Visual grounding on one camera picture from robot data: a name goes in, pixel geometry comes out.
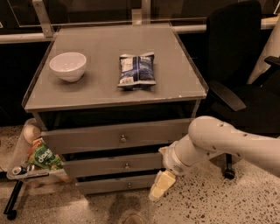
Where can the clear acrylic side bin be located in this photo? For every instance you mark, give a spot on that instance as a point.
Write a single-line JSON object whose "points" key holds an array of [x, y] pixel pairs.
{"points": [[33, 172]]}

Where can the metal railing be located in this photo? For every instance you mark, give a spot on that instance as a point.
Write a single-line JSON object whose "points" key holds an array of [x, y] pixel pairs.
{"points": [[27, 21]]}

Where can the grey drawer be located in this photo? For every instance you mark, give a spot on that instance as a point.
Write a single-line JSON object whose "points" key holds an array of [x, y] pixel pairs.
{"points": [[110, 137], [116, 184], [113, 165]]}

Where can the green snack bag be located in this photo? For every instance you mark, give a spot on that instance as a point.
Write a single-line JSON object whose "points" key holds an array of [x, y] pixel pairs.
{"points": [[41, 155]]}

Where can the blue chip bag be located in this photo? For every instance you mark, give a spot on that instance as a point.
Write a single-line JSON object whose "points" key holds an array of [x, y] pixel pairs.
{"points": [[136, 71]]}

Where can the beige round object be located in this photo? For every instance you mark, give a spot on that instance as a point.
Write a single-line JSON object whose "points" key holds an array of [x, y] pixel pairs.
{"points": [[31, 133]]}

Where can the grey top drawer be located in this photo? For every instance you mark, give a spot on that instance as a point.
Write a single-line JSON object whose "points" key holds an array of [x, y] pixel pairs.
{"points": [[110, 137]]}

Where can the soda can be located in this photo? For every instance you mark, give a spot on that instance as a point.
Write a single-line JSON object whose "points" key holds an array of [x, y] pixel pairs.
{"points": [[19, 170]]}

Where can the black office chair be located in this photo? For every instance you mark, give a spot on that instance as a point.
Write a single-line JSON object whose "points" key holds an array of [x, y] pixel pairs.
{"points": [[233, 40]]}

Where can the white ceramic bowl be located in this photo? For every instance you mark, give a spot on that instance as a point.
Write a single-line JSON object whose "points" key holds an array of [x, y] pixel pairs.
{"points": [[69, 66]]}

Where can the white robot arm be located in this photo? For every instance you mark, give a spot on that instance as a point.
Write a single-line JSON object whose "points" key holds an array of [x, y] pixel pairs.
{"points": [[207, 138]]}

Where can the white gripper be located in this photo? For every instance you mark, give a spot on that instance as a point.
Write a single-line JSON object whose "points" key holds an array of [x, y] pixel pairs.
{"points": [[171, 162]]}

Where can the grey drawer cabinet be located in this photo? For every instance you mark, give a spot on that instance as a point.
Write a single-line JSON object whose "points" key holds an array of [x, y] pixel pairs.
{"points": [[96, 100]]}

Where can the black stand leg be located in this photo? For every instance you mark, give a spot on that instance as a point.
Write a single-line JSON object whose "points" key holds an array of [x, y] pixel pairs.
{"points": [[9, 210]]}

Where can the grey bottom drawer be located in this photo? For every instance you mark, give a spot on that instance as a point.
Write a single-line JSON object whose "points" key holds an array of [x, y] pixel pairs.
{"points": [[116, 184]]}

